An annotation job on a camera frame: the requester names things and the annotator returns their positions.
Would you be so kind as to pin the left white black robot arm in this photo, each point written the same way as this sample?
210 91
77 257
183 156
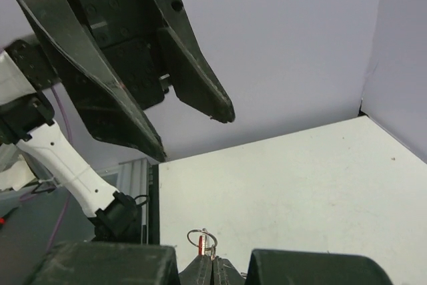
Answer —
28 122

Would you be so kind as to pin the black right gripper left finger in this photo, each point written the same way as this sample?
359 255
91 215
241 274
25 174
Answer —
198 272

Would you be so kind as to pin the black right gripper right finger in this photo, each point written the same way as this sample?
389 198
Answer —
224 273

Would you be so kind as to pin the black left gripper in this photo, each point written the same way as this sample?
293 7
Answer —
104 54

